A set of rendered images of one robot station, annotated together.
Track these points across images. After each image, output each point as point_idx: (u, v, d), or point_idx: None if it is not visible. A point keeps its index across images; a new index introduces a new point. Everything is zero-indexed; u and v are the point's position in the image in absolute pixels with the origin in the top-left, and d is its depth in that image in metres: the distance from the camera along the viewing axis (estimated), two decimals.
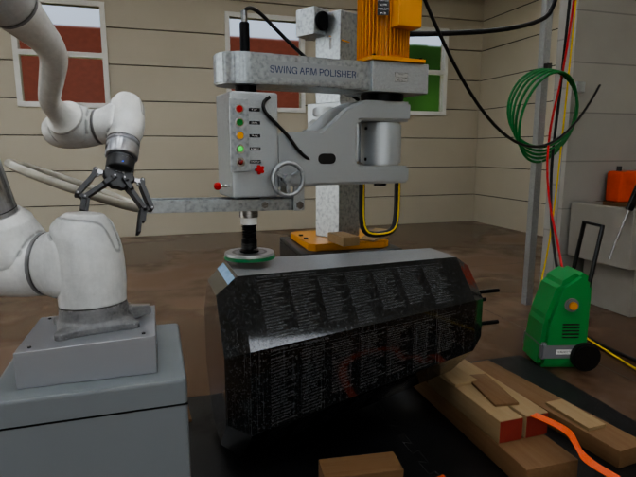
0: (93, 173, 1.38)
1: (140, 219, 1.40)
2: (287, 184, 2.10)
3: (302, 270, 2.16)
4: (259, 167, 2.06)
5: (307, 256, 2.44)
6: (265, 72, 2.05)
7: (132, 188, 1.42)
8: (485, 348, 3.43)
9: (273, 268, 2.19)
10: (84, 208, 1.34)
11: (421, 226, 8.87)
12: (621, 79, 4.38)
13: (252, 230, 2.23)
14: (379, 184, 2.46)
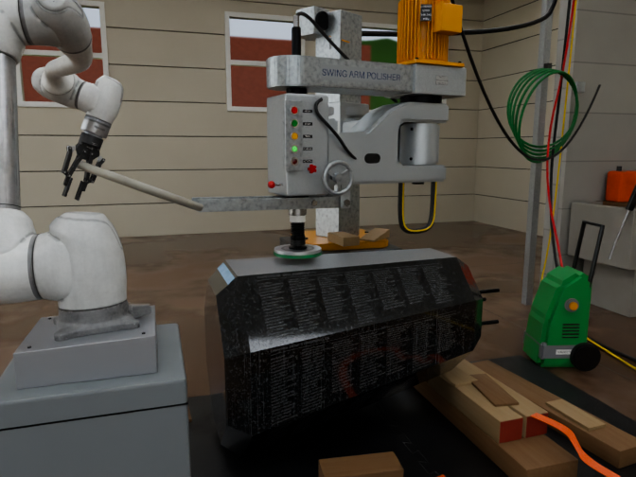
0: (98, 163, 1.89)
1: (66, 185, 1.84)
2: (337, 183, 2.19)
3: (302, 270, 2.16)
4: (312, 166, 2.15)
5: None
6: (318, 75, 2.14)
7: (77, 159, 1.84)
8: (485, 348, 3.43)
9: (273, 268, 2.19)
10: (80, 189, 1.86)
11: (421, 226, 8.87)
12: (621, 79, 4.38)
13: (300, 227, 2.31)
14: (417, 183, 2.56)
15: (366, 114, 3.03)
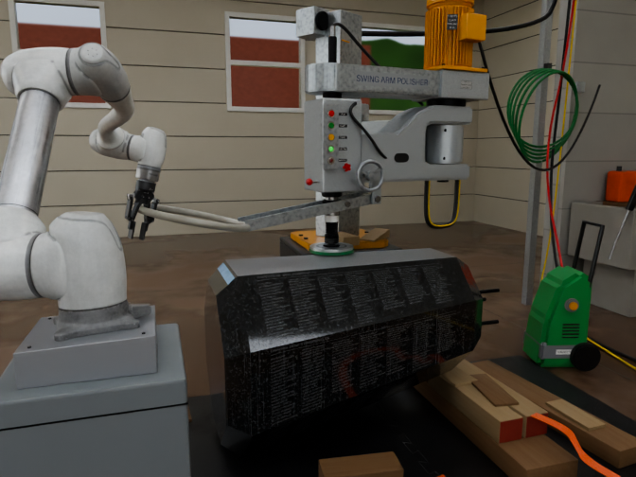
0: (153, 203, 2.12)
1: (130, 228, 2.06)
2: (369, 180, 2.37)
3: (302, 270, 2.16)
4: (346, 165, 2.33)
5: (307, 256, 2.44)
6: (352, 80, 2.32)
7: (135, 203, 2.06)
8: (485, 348, 3.43)
9: (273, 268, 2.19)
10: (143, 229, 2.10)
11: (421, 226, 8.87)
12: (621, 79, 4.38)
13: None
14: (442, 181, 2.73)
15: (366, 114, 3.03)
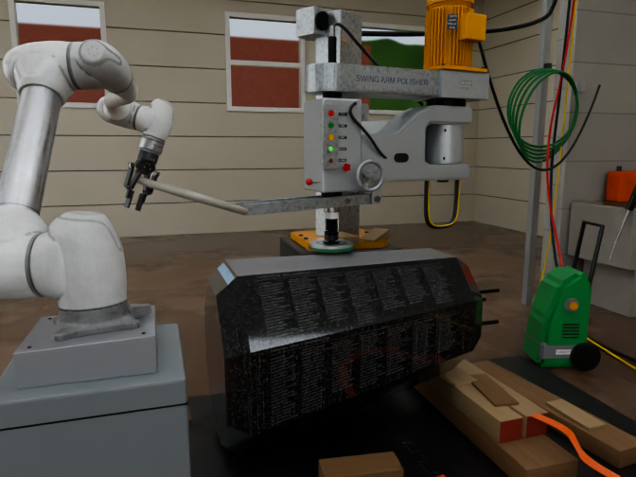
0: (153, 176, 2.10)
1: (127, 198, 2.04)
2: (369, 180, 2.37)
3: (302, 270, 2.16)
4: (346, 165, 2.33)
5: (307, 256, 2.44)
6: (352, 80, 2.32)
7: (135, 174, 2.05)
8: (485, 348, 3.43)
9: (273, 268, 2.19)
10: (140, 201, 2.08)
11: (421, 226, 8.87)
12: (621, 79, 4.38)
13: (334, 223, 2.50)
14: (442, 181, 2.73)
15: (366, 114, 3.03)
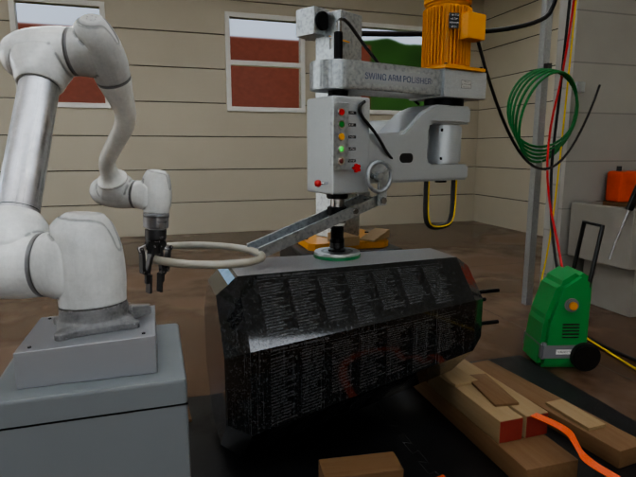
0: (167, 250, 1.94)
1: None
2: (379, 181, 2.29)
3: (302, 270, 2.16)
4: (357, 166, 2.24)
5: (307, 256, 2.44)
6: (361, 79, 2.23)
7: (148, 256, 1.89)
8: (485, 348, 3.43)
9: (273, 268, 2.19)
10: (159, 280, 1.93)
11: (421, 226, 8.87)
12: (621, 79, 4.38)
13: None
14: (441, 181, 2.70)
15: None
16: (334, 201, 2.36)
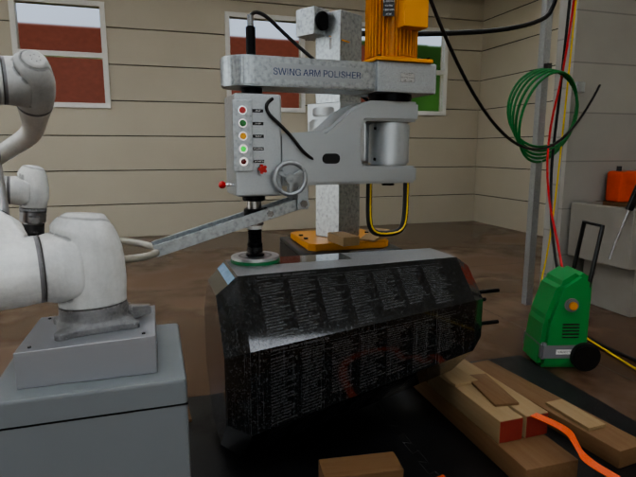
0: None
1: None
2: (289, 183, 2.16)
3: (302, 270, 2.16)
4: (262, 166, 2.13)
5: (307, 256, 2.44)
6: (269, 74, 2.11)
7: None
8: (485, 348, 3.43)
9: (273, 268, 2.19)
10: None
11: (421, 226, 8.87)
12: (621, 79, 4.38)
13: (257, 235, 2.30)
14: (386, 184, 2.47)
15: None
16: (249, 203, 2.26)
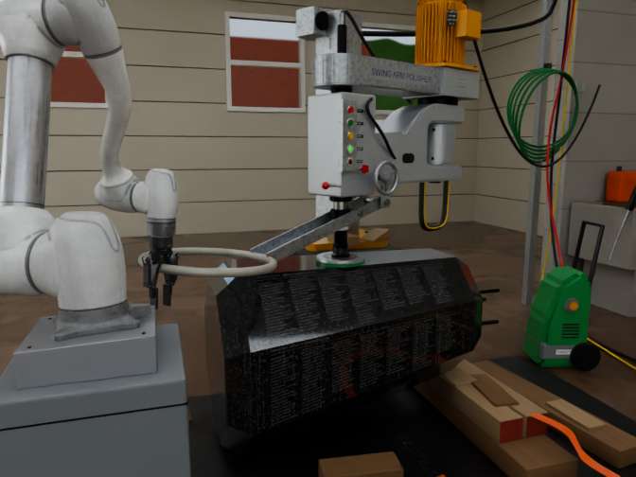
0: (171, 258, 1.73)
1: (150, 296, 1.68)
2: (386, 183, 2.20)
3: (302, 270, 2.16)
4: (365, 166, 2.13)
5: (307, 256, 2.44)
6: (368, 75, 2.12)
7: (152, 266, 1.67)
8: (485, 348, 3.43)
9: None
10: (167, 292, 1.72)
11: (421, 226, 8.87)
12: (621, 79, 4.38)
13: (344, 235, 2.29)
14: (435, 182, 2.65)
15: None
16: (339, 203, 2.24)
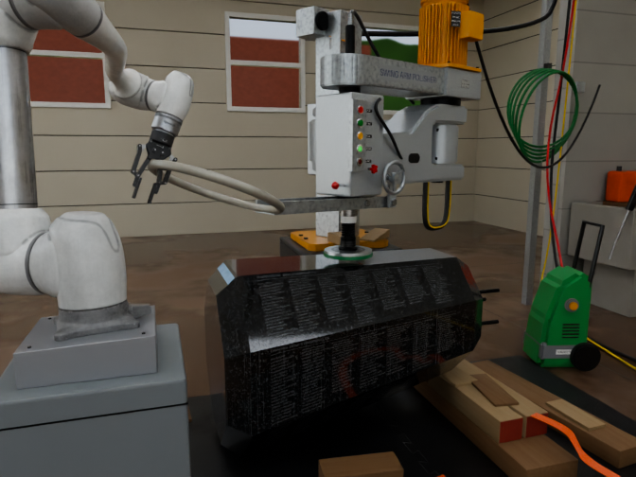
0: None
1: (136, 187, 1.70)
2: (395, 182, 2.21)
3: (302, 270, 2.16)
4: (375, 166, 2.14)
5: (307, 256, 2.44)
6: (377, 75, 2.13)
7: (147, 159, 1.72)
8: (485, 348, 3.43)
9: (273, 268, 2.19)
10: (153, 192, 1.72)
11: (421, 226, 8.87)
12: (621, 79, 4.38)
13: (352, 228, 2.29)
14: (438, 182, 2.67)
15: None
16: None
